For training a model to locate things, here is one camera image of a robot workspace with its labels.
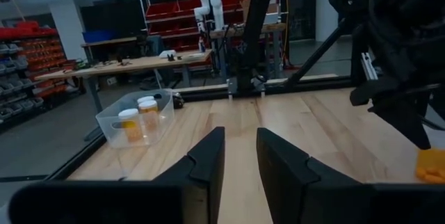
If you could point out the long wooden workbench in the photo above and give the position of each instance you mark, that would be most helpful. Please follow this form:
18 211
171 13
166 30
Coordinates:
139 64

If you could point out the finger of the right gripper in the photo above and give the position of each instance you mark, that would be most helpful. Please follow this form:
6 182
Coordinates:
410 123

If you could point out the amber bottle red print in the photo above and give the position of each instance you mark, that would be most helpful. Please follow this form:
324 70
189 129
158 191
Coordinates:
150 116

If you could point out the black diagonal frame strut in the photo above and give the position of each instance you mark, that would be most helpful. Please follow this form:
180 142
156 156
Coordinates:
313 57

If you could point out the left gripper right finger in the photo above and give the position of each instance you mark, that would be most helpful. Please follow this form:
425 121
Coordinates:
288 182

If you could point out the blue storage bin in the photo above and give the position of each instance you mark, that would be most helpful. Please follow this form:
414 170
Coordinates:
97 36

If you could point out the large amber bottle oval pills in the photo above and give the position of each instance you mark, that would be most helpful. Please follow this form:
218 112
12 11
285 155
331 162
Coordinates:
431 161

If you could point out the small wooden table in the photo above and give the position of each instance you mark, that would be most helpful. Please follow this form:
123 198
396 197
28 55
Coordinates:
273 27

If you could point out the small amber bottle yellow pills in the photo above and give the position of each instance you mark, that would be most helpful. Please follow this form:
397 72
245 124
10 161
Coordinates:
131 126

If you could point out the black upright frame post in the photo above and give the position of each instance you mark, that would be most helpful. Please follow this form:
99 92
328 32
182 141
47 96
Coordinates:
257 25

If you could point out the clear plastic bin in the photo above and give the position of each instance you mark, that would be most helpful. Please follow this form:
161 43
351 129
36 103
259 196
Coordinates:
104 128

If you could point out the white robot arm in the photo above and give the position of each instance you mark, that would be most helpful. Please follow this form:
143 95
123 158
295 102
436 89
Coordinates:
215 1

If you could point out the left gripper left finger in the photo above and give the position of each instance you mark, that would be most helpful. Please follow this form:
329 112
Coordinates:
205 161

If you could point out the amber bottle white cap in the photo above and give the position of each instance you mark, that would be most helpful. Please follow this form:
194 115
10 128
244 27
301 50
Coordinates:
145 98

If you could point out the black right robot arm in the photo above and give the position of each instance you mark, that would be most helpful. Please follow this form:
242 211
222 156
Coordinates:
400 8

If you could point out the silver aluminium extrusion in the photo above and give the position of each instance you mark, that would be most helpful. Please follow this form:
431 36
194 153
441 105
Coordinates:
368 65

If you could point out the red shelving rack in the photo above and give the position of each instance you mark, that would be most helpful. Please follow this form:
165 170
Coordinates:
167 10

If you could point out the red parts bin rack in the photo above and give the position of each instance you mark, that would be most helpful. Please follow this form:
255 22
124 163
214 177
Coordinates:
41 50

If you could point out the black frame base rail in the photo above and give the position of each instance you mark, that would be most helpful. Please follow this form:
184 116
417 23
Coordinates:
313 85

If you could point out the small black device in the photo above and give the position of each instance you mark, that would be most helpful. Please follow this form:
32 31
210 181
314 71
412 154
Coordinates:
178 101

